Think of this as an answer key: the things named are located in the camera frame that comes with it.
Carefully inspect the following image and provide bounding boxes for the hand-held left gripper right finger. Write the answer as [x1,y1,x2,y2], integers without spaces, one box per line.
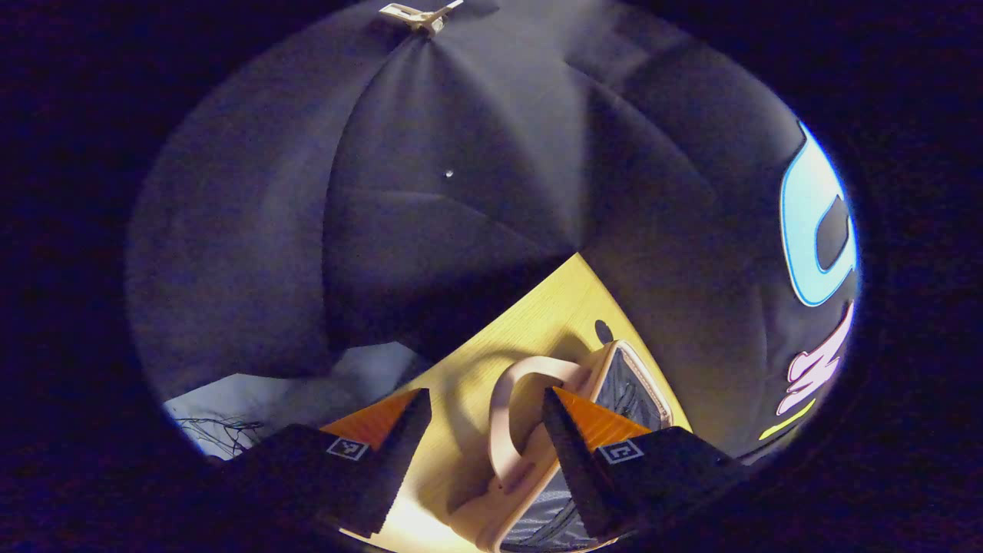
[541,386,752,543]

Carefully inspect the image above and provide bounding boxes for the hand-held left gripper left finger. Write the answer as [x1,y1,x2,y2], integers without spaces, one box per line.
[223,388,433,539]

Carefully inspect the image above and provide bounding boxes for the pink suitcase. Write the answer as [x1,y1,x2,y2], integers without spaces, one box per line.
[445,339,677,553]

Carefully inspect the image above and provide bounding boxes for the black backdrop cloth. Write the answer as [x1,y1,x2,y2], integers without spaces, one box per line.
[127,0,861,462]

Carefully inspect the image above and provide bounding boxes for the white cloth clip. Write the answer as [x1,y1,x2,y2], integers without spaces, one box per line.
[379,0,465,36]

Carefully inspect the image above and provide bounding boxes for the thin dark cables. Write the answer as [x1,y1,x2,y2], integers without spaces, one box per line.
[175,415,266,459]

